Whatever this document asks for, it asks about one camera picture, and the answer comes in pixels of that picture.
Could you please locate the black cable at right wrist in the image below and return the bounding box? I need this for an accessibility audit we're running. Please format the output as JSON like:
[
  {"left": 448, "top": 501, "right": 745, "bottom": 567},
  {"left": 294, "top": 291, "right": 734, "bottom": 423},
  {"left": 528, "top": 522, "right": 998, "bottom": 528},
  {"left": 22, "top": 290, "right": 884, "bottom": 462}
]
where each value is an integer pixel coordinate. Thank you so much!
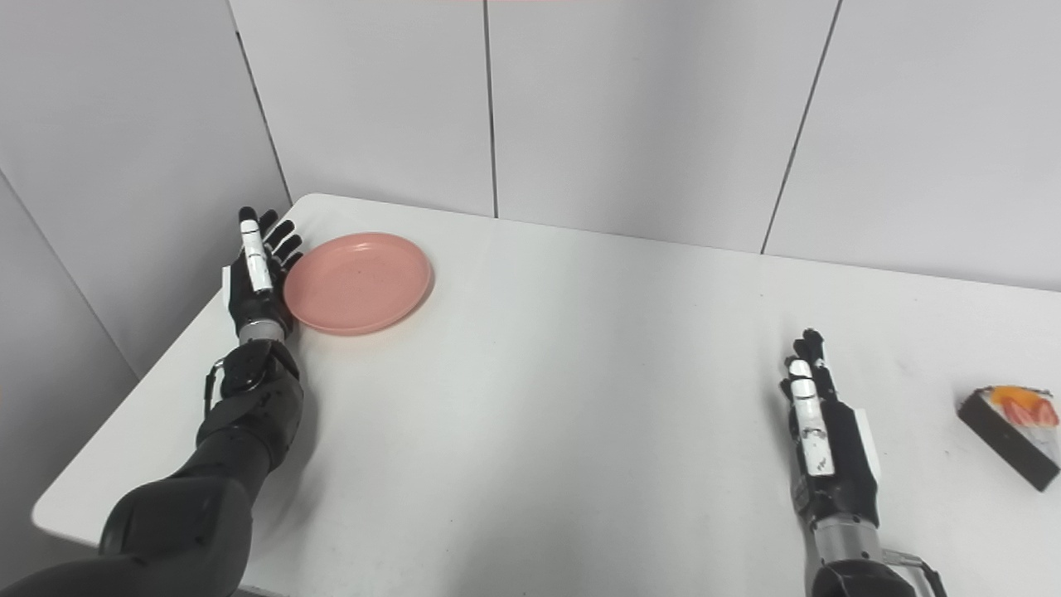
[{"left": 880, "top": 551, "right": 948, "bottom": 597}]

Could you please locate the chocolate cake slice with fruit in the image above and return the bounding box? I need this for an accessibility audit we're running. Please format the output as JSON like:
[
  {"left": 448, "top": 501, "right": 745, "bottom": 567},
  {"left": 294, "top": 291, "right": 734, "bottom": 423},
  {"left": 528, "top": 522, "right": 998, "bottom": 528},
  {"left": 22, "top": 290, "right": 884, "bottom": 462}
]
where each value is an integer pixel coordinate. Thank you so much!
[{"left": 958, "top": 386, "right": 1061, "bottom": 493}]

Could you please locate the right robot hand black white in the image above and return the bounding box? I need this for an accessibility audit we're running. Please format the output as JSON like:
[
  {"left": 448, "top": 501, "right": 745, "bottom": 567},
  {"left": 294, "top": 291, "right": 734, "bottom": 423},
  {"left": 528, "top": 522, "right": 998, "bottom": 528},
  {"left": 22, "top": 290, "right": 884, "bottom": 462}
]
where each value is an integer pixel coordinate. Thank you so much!
[{"left": 779, "top": 329, "right": 880, "bottom": 530}]

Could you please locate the pink round plate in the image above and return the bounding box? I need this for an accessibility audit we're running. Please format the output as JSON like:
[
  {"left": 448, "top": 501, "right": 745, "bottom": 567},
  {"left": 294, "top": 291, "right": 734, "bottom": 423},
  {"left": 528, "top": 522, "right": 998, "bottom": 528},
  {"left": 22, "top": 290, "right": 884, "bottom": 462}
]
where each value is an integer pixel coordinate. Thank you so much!
[{"left": 283, "top": 232, "right": 434, "bottom": 337}]

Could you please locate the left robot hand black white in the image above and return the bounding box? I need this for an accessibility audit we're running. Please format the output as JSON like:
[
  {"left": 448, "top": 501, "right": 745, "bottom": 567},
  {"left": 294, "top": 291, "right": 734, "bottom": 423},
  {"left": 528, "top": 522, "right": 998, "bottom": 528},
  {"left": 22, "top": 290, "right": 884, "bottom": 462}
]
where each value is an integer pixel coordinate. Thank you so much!
[{"left": 227, "top": 206, "right": 304, "bottom": 339}]

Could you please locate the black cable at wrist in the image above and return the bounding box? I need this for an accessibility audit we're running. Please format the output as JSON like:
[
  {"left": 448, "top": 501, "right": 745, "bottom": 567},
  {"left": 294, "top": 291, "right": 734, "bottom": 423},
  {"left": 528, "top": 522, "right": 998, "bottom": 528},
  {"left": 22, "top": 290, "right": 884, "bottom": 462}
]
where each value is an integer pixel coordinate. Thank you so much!
[
  {"left": 204, "top": 358, "right": 230, "bottom": 420},
  {"left": 880, "top": 551, "right": 948, "bottom": 597}
]

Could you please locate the black cable at left wrist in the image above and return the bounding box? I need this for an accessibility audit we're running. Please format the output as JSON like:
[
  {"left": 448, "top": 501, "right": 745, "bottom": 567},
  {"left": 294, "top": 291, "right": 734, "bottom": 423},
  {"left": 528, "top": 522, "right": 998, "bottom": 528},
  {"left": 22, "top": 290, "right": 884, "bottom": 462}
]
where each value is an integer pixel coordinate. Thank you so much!
[{"left": 204, "top": 358, "right": 230, "bottom": 420}]

